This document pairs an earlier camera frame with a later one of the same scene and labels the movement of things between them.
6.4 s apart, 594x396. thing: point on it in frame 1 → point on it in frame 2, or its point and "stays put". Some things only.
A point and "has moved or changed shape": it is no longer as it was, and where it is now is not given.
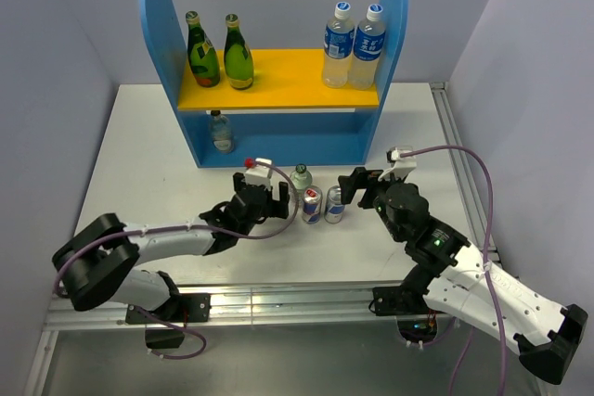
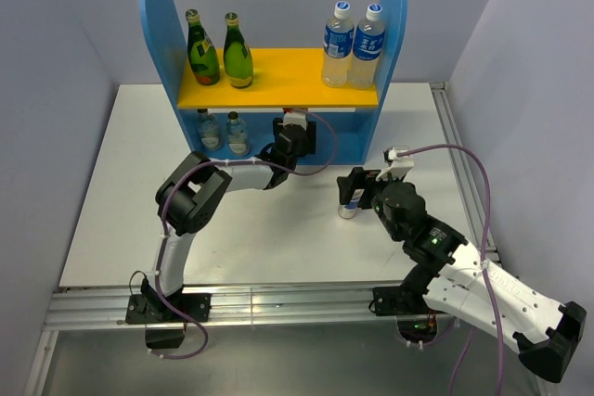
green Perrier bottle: [202, 57] stays put
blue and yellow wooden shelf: [288, 115] stays put
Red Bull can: [333, 207] has moved or changed shape
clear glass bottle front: [301, 179] → [237, 135]
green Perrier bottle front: [238, 58] stays put
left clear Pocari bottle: [338, 47] stays put
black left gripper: [277, 208] → [309, 139]
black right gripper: [361, 178] stays put
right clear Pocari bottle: [368, 46] stays put
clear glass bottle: [221, 133] → [209, 132]
